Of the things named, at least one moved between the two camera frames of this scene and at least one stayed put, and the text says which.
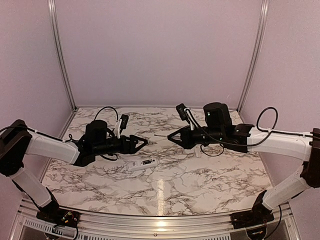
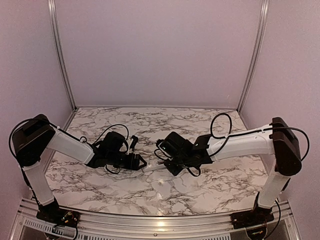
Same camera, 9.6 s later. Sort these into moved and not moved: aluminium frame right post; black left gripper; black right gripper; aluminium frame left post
Moved: black left gripper; black right gripper
Not moved: aluminium frame left post; aluminium frame right post
